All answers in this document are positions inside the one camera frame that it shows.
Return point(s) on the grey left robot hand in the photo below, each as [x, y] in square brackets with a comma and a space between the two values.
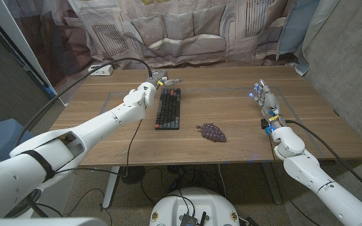
[159, 78]

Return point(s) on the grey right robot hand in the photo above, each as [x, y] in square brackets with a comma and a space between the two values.
[269, 103]

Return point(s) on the black mechanical keyboard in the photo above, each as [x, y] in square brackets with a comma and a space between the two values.
[168, 110]

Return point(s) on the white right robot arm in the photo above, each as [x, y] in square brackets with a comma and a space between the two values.
[325, 188]

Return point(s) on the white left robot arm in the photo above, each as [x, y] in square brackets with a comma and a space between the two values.
[105, 120]

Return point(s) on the purple toy grapes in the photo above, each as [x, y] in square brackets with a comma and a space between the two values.
[212, 132]

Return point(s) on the printed sofa room backdrop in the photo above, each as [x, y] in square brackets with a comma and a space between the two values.
[181, 31]

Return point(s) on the grey tape outline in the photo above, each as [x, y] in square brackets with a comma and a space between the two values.
[212, 89]

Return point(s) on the white power strip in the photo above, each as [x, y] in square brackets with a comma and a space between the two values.
[104, 71]

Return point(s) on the pale grey cloth sheet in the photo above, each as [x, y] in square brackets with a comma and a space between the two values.
[310, 37]

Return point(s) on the grey table leg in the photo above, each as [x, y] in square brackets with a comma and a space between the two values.
[272, 185]

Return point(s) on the black round floor fan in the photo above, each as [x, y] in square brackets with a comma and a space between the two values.
[132, 174]

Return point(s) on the white table leg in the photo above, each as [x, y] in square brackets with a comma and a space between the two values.
[110, 188]

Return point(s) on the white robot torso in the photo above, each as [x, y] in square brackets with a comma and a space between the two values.
[196, 201]

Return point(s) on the black torso electronics module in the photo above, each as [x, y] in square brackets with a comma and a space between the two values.
[188, 219]

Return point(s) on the white panel frame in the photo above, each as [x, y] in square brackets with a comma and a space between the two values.
[17, 34]

